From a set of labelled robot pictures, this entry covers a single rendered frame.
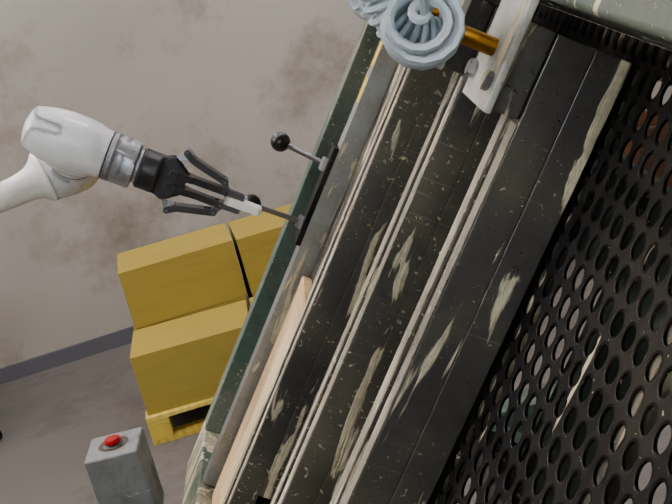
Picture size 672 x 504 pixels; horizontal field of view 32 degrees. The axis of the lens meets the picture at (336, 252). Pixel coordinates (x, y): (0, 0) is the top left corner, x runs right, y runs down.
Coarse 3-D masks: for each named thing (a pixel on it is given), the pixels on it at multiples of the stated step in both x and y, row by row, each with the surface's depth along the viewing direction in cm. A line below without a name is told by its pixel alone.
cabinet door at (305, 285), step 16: (304, 288) 210; (304, 304) 203; (288, 320) 214; (288, 336) 210; (272, 352) 219; (272, 368) 214; (256, 400) 218; (256, 416) 213; (240, 432) 223; (240, 448) 217; (224, 480) 222; (224, 496) 215
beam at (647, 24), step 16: (544, 0) 99; (560, 0) 86; (576, 0) 82; (592, 0) 79; (608, 0) 75; (624, 0) 72; (640, 0) 69; (656, 0) 67; (592, 16) 83; (608, 16) 75; (624, 16) 71; (640, 16) 68; (656, 16) 66; (624, 32) 93; (640, 32) 71; (656, 32) 66
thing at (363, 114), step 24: (384, 48) 209; (384, 72) 211; (360, 96) 212; (384, 96) 212; (360, 120) 213; (360, 144) 214; (336, 168) 215; (336, 192) 216; (312, 216) 218; (312, 240) 219; (312, 264) 220; (288, 288) 221; (264, 336) 224; (264, 360) 225; (240, 384) 231; (240, 408) 228; (216, 456) 231; (216, 480) 232
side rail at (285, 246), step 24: (360, 48) 233; (360, 72) 234; (336, 96) 238; (336, 120) 237; (312, 168) 239; (312, 192) 241; (288, 240) 244; (288, 264) 245; (264, 288) 246; (264, 312) 248; (240, 336) 251; (240, 360) 251; (216, 408) 254; (216, 432) 255
